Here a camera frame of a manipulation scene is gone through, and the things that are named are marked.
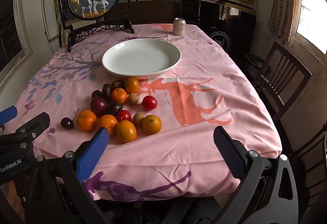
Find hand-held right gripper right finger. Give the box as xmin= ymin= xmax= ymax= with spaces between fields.
xmin=212 ymin=125 xmax=306 ymax=224

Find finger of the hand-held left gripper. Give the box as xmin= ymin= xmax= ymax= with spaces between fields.
xmin=0 ymin=106 xmax=18 ymax=125
xmin=15 ymin=112 xmax=50 ymax=146

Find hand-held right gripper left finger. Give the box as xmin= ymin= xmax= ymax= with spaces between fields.
xmin=26 ymin=127 xmax=111 ymax=224

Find tangerine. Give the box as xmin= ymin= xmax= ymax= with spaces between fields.
xmin=97 ymin=114 xmax=118 ymax=136
xmin=111 ymin=88 xmax=128 ymax=104
xmin=77 ymin=110 xmax=97 ymax=132

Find dark cherry with long stem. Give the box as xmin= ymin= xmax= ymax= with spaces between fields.
xmin=61 ymin=109 xmax=80 ymax=130

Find smooth orange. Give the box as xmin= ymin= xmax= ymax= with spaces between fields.
xmin=125 ymin=77 xmax=140 ymax=94
xmin=142 ymin=115 xmax=162 ymax=134
xmin=116 ymin=120 xmax=137 ymax=144

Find red cherry tomato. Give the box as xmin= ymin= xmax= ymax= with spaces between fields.
xmin=142 ymin=95 xmax=158 ymax=111
xmin=117 ymin=110 xmax=132 ymax=123

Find white round plate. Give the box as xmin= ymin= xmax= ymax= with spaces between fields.
xmin=102 ymin=38 xmax=182 ymax=80

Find pink printed tablecloth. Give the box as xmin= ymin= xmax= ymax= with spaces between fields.
xmin=5 ymin=23 xmax=283 ymax=201

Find purple passion fruit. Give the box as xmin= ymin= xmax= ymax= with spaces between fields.
xmin=90 ymin=97 xmax=108 ymax=116

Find dark wooden chair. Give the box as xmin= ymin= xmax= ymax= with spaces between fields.
xmin=255 ymin=41 xmax=312 ymax=122
xmin=289 ymin=122 xmax=327 ymax=214

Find round black stool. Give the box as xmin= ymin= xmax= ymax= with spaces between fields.
xmin=245 ymin=53 xmax=271 ymax=74

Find black bag with white pattern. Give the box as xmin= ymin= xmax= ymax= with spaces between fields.
xmin=204 ymin=27 xmax=246 ymax=61

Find white leaning frames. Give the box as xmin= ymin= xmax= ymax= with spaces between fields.
xmin=41 ymin=0 xmax=62 ymax=41

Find beige drink can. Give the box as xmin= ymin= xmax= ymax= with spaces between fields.
xmin=173 ymin=18 xmax=186 ymax=36

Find black flat panel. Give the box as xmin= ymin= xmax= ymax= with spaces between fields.
xmin=180 ymin=0 xmax=221 ymax=26

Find bright window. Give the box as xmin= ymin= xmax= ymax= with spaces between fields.
xmin=296 ymin=0 xmax=327 ymax=54

